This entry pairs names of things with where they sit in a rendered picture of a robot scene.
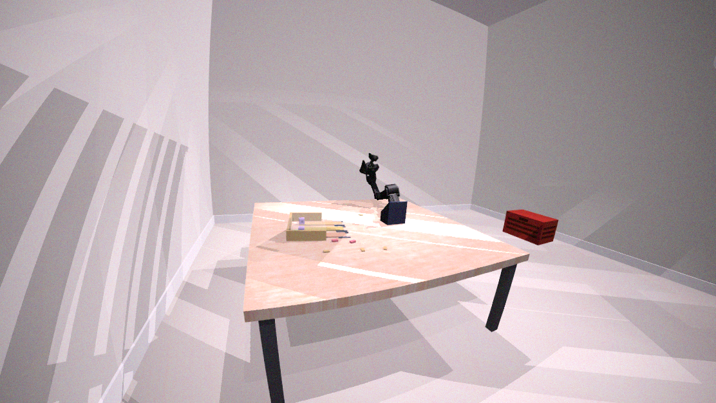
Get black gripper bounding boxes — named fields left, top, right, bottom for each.
left=359, top=153, right=379, bottom=174

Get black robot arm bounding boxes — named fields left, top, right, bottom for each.
left=366, top=164, right=400, bottom=202

